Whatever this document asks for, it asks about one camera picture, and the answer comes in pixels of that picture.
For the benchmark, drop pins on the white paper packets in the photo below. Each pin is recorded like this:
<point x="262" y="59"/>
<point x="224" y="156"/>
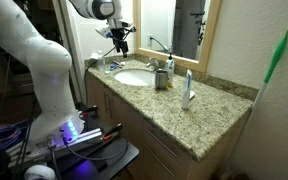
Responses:
<point x="94" y="55"/>

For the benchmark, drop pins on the black orange clamp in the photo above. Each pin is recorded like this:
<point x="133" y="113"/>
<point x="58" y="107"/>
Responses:
<point x="90" y="109"/>
<point x="112" y="131"/>

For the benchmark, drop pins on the white contact lens case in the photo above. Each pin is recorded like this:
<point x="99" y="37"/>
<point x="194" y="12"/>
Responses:
<point x="106" y="71"/>

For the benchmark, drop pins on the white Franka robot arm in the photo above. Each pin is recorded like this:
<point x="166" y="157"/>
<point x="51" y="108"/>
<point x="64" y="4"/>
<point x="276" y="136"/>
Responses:
<point x="44" y="60"/>

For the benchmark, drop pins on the white sink basin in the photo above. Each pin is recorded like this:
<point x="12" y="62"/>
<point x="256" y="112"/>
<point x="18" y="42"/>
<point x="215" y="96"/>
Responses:
<point x="132" y="77"/>

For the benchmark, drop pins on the white round device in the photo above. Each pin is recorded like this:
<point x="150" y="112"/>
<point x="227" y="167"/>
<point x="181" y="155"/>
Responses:
<point x="39" y="173"/>

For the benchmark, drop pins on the black robot cart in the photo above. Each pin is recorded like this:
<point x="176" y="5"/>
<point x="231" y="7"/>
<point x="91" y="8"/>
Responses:
<point x="117" y="156"/>

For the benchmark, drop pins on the wooden vanity cabinet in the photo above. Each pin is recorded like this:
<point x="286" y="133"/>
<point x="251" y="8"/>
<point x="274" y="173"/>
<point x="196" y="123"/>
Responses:
<point x="157" y="146"/>

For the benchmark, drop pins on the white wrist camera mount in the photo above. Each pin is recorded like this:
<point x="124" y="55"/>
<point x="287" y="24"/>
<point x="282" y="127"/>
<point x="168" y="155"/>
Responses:
<point x="104" y="31"/>

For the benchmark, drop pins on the chrome faucet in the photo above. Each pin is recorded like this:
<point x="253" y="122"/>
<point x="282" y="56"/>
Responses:
<point x="153" y="63"/>

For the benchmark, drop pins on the grey metal cup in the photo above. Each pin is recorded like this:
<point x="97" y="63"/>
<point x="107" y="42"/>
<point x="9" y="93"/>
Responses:
<point x="161" y="80"/>

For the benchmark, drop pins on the white door frame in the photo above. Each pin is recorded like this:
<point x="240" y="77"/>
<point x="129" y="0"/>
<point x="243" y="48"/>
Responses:
<point x="69" y="33"/>

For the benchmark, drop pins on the wooden framed mirror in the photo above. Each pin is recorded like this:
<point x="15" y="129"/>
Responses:
<point x="157" y="20"/>

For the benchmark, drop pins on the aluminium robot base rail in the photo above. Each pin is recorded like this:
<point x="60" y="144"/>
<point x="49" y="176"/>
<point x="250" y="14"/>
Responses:
<point x="87" y="136"/>

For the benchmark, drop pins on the small white soap bar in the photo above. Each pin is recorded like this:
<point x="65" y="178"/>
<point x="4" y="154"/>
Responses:
<point x="192" y="95"/>

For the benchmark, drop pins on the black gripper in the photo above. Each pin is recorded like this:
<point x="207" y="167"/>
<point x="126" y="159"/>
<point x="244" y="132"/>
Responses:
<point x="119" y="36"/>

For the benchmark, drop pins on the white soap pump bottle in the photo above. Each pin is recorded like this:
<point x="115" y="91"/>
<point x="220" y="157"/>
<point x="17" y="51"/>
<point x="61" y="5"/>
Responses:
<point x="170" y="70"/>

